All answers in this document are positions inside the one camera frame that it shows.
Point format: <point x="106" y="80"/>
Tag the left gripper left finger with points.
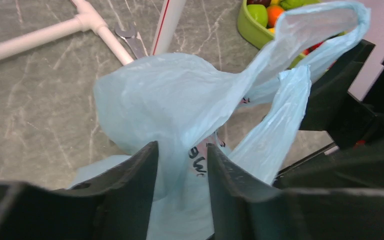
<point x="114" y="205"/>

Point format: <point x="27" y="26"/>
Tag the dark purple fake plum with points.
<point x="265" y="3"/>

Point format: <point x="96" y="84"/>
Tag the small orange fake fruit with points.
<point x="273" y="13"/>

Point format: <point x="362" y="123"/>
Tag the light blue plastic bag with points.
<point x="180" y="100"/>

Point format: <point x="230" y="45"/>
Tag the green plastic fruit tray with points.
<point x="252" y="31"/>

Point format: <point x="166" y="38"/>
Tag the bumpy green fake fruit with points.
<point x="291" y="4"/>

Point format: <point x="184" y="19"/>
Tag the white PVC pipe stand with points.
<point x="88" y="19"/>

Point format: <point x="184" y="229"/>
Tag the green fake apple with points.
<point x="259" y="13"/>

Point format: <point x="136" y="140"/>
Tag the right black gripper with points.
<point x="356" y="157"/>

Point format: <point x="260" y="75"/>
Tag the steel wrench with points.
<point x="130" y="36"/>

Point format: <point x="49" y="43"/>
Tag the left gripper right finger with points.
<point x="244" y="208"/>

